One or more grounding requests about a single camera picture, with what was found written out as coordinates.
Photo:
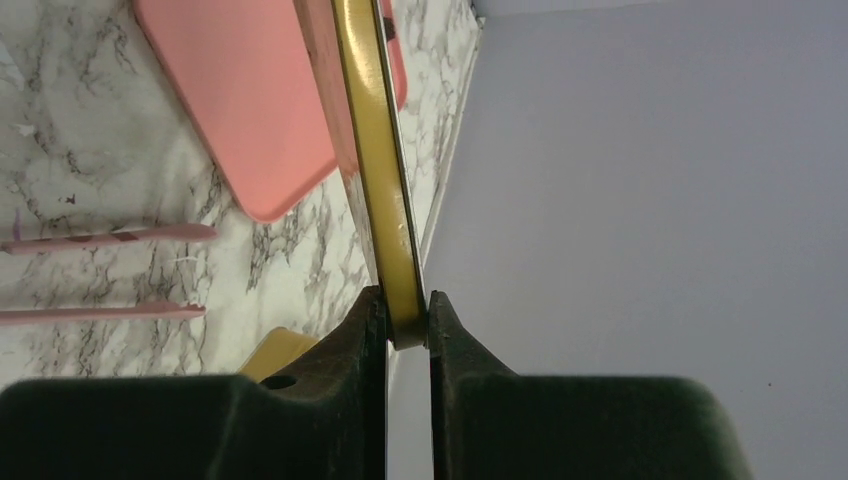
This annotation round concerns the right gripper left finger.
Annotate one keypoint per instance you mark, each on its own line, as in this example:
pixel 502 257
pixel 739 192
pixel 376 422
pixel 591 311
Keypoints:
pixel 321 417

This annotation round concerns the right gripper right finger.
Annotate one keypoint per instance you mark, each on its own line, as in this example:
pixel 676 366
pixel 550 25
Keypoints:
pixel 489 422

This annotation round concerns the pink plastic tray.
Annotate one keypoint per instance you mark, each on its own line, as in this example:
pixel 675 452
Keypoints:
pixel 242 71

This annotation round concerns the silver tin lid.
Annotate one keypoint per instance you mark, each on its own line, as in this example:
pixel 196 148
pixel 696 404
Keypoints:
pixel 348 47

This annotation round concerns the gold chocolate tin box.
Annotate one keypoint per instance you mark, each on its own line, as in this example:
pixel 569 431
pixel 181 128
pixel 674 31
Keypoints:
pixel 279 348

